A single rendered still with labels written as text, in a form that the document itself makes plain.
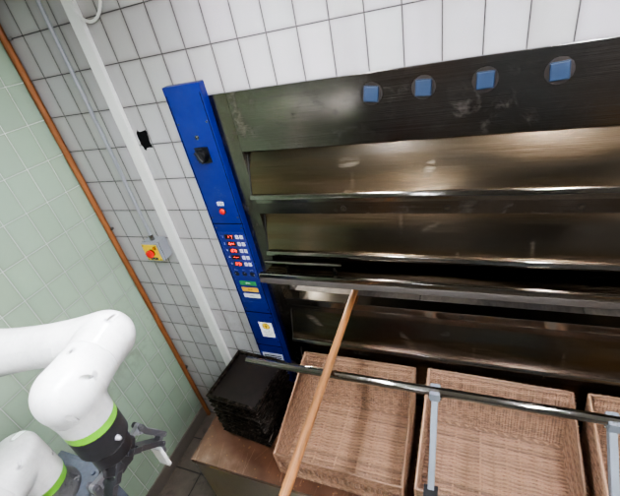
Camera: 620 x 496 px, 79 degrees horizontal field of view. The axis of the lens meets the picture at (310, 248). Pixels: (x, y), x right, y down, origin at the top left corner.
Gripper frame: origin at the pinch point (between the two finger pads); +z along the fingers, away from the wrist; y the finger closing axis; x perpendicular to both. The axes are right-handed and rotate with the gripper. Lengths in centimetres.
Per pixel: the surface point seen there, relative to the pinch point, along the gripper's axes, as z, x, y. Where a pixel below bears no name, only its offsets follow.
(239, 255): 3, -27, -93
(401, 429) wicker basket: 85, 44, -78
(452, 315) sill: 27, 63, -96
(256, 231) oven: -8, -17, -96
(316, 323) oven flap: 43, 2, -97
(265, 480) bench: 89, -11, -43
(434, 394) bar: 27, 58, -58
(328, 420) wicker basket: 87, 9, -76
